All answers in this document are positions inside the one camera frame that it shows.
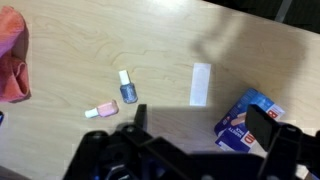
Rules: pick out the white bandage strip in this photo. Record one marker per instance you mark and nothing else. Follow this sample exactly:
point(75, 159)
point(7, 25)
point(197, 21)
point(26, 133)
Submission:
point(200, 85)

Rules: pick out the blue bandage box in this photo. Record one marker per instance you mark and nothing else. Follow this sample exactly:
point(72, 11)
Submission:
point(233, 133)

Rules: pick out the orange pink towel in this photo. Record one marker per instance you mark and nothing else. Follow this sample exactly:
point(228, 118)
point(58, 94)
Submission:
point(11, 73)

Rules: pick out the blue nail polish bottle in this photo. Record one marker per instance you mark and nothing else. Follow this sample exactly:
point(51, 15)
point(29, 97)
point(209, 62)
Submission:
point(128, 93)

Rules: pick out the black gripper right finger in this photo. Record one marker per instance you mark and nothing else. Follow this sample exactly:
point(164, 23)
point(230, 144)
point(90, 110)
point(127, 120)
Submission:
point(263, 128)

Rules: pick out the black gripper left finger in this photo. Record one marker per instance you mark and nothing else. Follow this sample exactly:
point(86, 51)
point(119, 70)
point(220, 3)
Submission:
point(141, 116)

